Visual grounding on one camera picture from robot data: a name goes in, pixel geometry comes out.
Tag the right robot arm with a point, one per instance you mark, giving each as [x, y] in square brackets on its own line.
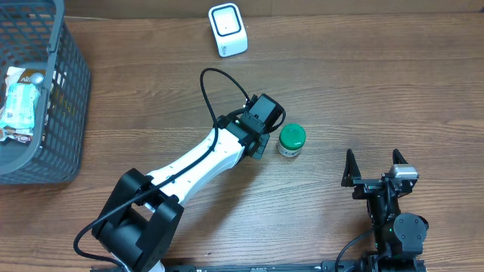
[398, 236]

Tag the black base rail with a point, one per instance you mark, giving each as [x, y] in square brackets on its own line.
[324, 266]

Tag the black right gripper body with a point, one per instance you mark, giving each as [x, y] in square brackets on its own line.
[373, 182]

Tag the grey plastic mesh basket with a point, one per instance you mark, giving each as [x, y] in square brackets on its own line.
[35, 36]

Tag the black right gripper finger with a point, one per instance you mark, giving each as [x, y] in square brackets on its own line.
[351, 172]
[398, 158]

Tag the brown snack packet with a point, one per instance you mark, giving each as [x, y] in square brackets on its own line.
[21, 75]

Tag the teal white snack packet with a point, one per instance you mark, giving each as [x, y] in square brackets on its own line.
[20, 106]

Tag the white barcode scanner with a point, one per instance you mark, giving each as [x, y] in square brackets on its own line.
[228, 29]

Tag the green lid white jar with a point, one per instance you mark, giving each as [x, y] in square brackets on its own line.
[291, 140]

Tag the silver round ball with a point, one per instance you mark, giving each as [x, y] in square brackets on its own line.
[37, 78]

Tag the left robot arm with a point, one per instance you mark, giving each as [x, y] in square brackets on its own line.
[139, 220]

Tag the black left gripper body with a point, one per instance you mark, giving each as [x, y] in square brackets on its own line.
[265, 141]

